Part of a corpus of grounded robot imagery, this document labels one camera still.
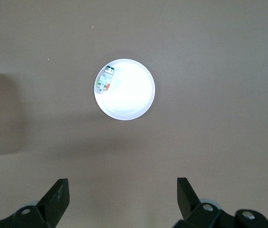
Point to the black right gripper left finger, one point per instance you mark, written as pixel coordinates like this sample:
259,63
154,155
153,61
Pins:
53,202

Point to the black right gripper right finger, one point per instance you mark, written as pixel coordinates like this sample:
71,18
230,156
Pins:
188,204

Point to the pink round plate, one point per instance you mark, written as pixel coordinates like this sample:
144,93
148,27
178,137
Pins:
129,95

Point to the brown table cover mat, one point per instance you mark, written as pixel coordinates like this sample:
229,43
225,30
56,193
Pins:
195,71

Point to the green and white switch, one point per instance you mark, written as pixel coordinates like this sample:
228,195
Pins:
104,82

